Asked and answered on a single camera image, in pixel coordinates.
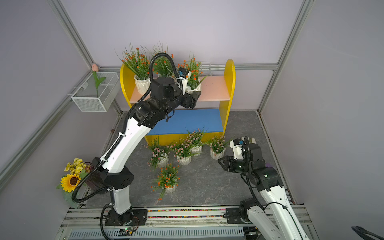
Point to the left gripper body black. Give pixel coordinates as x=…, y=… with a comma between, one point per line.
x=185, y=101

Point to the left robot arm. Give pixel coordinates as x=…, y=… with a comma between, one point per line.
x=158, y=103

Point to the pink artificial tulip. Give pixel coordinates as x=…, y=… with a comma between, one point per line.
x=97, y=80

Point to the orange plant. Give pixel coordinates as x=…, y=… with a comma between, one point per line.
x=194, y=79
x=137, y=61
x=162, y=66
x=167, y=180

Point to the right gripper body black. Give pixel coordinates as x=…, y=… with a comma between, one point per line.
x=238, y=166

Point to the yellow sunflower bouquet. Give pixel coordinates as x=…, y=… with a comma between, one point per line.
x=74, y=173

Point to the pink plant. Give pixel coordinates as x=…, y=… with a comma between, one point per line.
x=195, y=139
x=160, y=154
x=217, y=146
x=183, y=151

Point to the white mesh hanging basket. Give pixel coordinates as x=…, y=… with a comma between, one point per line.
x=85, y=96

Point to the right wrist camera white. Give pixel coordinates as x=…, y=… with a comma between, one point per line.
x=237, y=147

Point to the yellow rack pink blue shelves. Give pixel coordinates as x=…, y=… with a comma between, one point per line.
x=212, y=121

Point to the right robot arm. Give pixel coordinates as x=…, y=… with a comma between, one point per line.
x=267, y=192

